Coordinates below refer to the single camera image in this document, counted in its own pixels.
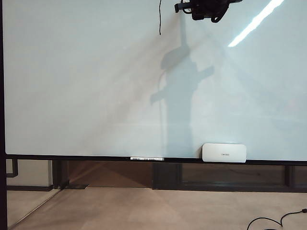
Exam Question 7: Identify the black metal frame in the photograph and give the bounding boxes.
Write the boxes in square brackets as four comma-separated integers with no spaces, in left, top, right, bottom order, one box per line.
[0,0,8,230]

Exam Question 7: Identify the black floor cable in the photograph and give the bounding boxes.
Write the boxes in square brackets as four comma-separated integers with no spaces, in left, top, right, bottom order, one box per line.
[248,208,307,230]

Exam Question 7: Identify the large white whiteboard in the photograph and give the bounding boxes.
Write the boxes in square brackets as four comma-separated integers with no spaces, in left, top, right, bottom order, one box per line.
[2,0,307,166]

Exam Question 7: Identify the black bent pipe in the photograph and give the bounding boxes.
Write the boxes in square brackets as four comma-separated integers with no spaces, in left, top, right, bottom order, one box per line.
[6,159,19,178]

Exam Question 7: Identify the white whiteboard eraser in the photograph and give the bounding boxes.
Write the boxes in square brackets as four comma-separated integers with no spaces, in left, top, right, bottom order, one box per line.
[202,143,248,163]

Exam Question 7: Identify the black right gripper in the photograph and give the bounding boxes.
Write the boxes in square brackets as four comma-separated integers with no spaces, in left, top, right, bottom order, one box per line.
[175,0,216,21]

